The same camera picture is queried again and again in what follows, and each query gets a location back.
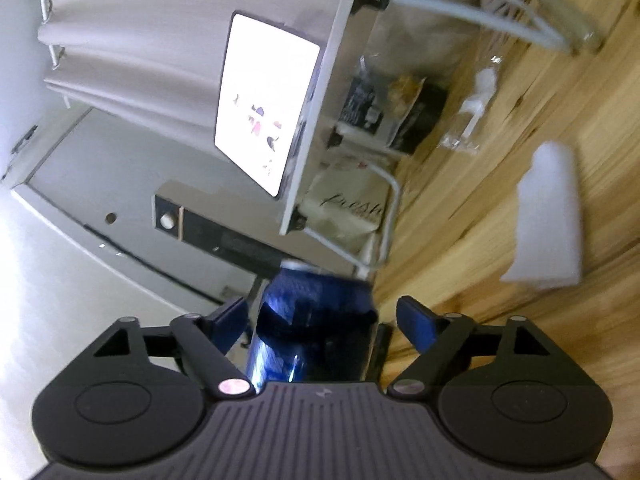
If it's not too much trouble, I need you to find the clear plastic tube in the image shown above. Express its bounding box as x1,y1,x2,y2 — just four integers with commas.
537,0,601,53

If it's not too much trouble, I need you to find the tablet with lit screen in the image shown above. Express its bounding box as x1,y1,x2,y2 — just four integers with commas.
214,11,322,199

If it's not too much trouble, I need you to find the clear plastic bag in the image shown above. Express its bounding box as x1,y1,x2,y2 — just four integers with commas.
437,55,501,153

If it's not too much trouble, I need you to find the white desk riser stand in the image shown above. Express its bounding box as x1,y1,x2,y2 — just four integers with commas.
277,0,601,273

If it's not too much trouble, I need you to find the white tissue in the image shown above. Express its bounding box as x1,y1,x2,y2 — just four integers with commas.
500,141,585,291

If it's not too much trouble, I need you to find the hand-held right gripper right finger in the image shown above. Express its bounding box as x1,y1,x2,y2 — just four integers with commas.
387,296,543,401

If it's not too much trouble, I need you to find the black and white appliance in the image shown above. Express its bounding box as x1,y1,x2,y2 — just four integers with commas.
12,107,303,308

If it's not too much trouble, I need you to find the white tote bag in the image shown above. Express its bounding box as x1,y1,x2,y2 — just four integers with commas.
300,160,401,257

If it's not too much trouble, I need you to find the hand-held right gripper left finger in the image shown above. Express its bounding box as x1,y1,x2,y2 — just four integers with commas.
92,296,253,401

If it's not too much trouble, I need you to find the black snack bag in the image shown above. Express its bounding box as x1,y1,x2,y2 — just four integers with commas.
337,72,448,156

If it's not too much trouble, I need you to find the white curtain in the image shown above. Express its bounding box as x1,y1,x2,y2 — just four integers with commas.
30,0,361,131

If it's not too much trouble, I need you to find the blue drink can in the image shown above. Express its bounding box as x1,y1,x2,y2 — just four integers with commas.
245,258,381,392

